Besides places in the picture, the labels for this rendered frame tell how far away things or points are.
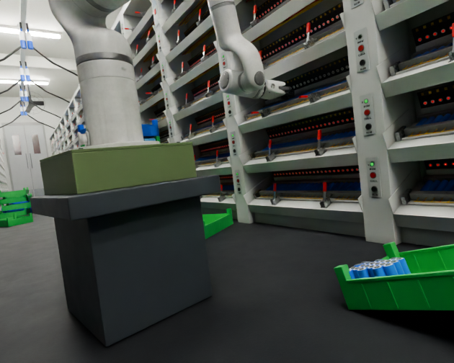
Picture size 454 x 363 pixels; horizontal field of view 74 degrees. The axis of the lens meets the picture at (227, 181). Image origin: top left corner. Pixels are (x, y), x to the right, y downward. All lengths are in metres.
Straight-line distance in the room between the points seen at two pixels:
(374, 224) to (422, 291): 0.52
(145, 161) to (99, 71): 0.21
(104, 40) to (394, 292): 0.72
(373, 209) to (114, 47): 0.84
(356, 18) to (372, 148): 0.39
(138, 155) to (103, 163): 0.07
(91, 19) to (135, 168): 0.37
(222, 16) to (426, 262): 0.93
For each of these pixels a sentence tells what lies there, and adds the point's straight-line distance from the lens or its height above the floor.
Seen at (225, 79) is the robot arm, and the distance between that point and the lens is 1.14.
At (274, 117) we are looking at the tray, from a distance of 1.30.
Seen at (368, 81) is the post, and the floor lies 0.50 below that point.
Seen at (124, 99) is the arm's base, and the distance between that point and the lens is 0.70.
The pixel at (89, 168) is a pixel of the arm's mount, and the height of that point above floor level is 0.32.
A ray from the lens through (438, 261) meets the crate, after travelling 0.77.
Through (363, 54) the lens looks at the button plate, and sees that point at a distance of 1.07.
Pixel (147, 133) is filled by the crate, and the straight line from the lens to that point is 1.50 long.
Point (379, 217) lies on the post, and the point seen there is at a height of 0.08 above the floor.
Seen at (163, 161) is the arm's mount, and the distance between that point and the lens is 0.66.
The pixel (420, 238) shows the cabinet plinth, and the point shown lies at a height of 0.02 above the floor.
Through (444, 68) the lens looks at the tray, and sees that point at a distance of 0.97.
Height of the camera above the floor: 0.30
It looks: 3 degrees down
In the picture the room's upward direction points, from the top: 7 degrees counter-clockwise
